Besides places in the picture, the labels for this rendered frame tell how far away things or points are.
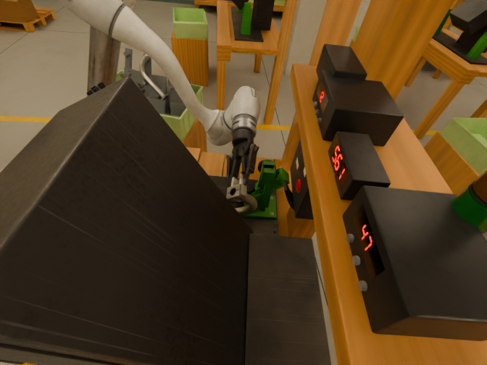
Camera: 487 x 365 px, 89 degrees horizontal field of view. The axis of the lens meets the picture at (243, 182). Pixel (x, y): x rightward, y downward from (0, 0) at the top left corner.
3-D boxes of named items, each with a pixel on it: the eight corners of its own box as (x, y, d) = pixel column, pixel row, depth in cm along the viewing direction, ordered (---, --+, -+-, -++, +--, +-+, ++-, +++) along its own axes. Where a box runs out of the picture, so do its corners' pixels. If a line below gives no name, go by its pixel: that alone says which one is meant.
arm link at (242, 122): (245, 110, 85) (244, 124, 82) (261, 124, 91) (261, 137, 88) (227, 121, 91) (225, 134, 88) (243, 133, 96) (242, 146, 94)
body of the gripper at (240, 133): (227, 134, 88) (225, 156, 84) (245, 124, 83) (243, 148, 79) (241, 144, 93) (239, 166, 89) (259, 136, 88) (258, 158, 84)
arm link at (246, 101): (265, 121, 89) (244, 138, 99) (266, 90, 96) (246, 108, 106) (240, 107, 84) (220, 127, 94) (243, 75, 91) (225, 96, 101)
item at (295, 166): (293, 218, 60) (311, 177, 49) (288, 168, 72) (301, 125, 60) (343, 223, 61) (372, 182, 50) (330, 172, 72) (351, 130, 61)
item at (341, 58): (324, 100, 57) (335, 70, 52) (314, 70, 67) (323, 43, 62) (354, 103, 58) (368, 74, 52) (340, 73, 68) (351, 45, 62)
